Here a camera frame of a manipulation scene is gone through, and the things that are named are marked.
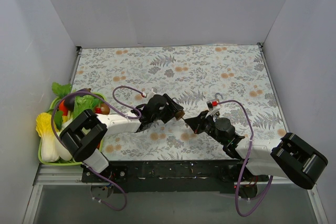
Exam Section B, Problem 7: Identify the long shackle brass padlock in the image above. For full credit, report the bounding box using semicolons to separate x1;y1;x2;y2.
172;97;185;121

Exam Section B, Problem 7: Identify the small brass padlock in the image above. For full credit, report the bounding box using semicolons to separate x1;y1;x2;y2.
215;92;223;101

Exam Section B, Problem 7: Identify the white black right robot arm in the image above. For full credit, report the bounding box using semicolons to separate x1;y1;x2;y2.
185;111;328;189

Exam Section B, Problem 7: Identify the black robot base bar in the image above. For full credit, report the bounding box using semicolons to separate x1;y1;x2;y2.
81;159;259;195

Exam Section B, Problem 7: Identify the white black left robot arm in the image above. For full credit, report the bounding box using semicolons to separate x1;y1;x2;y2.
59;93;184;182

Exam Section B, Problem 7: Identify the floral patterned table mat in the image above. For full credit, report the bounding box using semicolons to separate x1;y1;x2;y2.
73;45;287;161

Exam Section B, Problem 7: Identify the brown toy mushroom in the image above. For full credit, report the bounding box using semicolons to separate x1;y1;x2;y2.
100;103;110;115

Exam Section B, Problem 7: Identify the red toy chili pepper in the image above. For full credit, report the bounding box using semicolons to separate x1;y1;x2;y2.
95;107;102;114

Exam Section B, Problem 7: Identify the green toy lettuce leaf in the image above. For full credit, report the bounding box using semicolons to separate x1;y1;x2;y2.
72;95;97;119

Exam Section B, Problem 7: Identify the purple toy eggplant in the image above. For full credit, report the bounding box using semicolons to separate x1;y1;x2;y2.
64;88;91;111

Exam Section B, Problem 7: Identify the orange toy carrot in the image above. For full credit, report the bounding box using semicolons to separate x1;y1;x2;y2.
58;101;69;116

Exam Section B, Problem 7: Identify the yellow white toy cabbage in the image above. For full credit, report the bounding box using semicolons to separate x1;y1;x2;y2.
36;112;60;163

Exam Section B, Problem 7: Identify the green plastic vegetable tray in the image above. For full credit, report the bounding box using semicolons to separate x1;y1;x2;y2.
36;94;103;166

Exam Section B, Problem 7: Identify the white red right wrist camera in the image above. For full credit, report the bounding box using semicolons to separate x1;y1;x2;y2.
206;99;221;114

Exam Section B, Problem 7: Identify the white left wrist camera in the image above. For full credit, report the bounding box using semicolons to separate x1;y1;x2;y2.
146;89;156;99

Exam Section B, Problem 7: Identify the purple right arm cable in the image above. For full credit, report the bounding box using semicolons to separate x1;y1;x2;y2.
217;100;274;217

